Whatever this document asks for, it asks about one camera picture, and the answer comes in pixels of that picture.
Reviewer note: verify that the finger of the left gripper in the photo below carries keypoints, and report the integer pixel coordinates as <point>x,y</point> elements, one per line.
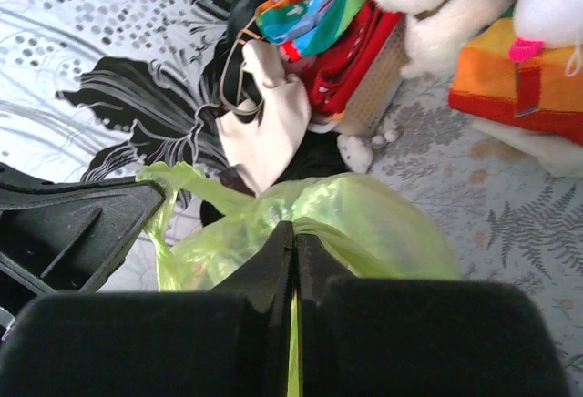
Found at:
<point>67,236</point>

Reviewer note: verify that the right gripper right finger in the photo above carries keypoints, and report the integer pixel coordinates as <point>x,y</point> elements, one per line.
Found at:
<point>315,267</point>

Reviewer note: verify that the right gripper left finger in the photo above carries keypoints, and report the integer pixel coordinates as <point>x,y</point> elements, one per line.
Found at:
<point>266,282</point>

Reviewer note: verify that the green trash bag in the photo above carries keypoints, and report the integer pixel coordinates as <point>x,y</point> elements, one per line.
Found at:
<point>204,231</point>

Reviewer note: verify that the cream canvas tote bag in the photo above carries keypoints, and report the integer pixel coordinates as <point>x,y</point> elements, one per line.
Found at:
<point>262,149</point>

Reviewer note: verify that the rainbow striped cloth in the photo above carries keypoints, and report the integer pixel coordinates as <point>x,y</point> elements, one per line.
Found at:
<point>543,93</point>

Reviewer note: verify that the cream plush sheep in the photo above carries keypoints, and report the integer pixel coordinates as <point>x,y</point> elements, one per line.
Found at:
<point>437,30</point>

